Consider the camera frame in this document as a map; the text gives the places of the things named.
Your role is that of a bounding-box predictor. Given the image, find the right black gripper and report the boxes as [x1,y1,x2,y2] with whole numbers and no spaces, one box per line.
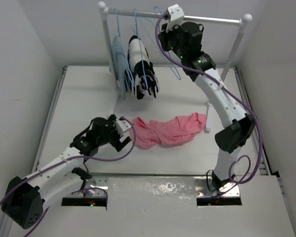
[158,20,186,59]

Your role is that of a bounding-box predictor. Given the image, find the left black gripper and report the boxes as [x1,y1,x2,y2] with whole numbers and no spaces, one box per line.
[96,115,130,151]

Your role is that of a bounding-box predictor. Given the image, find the blue wire hanger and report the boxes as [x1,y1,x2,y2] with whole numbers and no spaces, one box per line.
[136,5,182,80]

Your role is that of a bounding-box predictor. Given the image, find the pink t shirt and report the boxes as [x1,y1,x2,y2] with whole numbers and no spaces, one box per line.
[130,113,207,149]

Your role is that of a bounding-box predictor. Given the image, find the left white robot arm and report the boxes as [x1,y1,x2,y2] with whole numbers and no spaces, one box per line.
[1,115,135,230]

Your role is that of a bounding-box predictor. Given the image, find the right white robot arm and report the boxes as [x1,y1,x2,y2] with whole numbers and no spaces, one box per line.
[158,22,256,191]

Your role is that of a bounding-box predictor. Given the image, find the blue hanger with striped garment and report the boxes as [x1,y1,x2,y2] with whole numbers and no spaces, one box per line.
[133,9,148,90]

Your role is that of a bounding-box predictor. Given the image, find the black and white hanging garment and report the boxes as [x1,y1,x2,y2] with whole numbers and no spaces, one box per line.
[125,35,160,100]

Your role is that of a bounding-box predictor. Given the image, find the white clothes rack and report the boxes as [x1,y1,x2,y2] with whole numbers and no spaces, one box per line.
[97,1,253,134]

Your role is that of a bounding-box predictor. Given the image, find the light blue hanging garment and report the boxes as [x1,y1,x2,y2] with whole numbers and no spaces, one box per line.
[111,36,129,100]

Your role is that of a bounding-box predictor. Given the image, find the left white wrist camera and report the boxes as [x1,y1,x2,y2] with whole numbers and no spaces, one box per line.
[114,119,132,136]

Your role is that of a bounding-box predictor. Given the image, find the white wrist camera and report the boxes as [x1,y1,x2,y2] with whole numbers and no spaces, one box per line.
[166,4,185,32]
[114,119,132,136]

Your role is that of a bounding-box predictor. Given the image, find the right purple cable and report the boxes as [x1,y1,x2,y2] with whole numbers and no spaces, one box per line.
[154,14,263,196]

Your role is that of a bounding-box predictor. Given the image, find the purple cable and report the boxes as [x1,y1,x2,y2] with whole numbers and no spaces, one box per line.
[154,14,263,196]
[0,116,136,237]

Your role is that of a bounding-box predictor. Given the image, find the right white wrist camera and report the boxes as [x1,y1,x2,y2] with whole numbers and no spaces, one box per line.
[166,4,185,32]

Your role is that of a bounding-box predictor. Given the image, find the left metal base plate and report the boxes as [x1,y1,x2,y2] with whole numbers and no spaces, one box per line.
[64,176,109,198]

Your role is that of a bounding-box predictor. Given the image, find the metal base plate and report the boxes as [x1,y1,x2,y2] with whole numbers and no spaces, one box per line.
[194,176,241,198]
[64,176,109,198]

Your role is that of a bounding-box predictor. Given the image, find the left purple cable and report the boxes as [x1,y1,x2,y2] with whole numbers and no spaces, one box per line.
[0,116,136,237]

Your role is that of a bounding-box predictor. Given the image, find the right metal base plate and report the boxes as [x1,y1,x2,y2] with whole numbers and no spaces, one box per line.
[194,176,241,198]

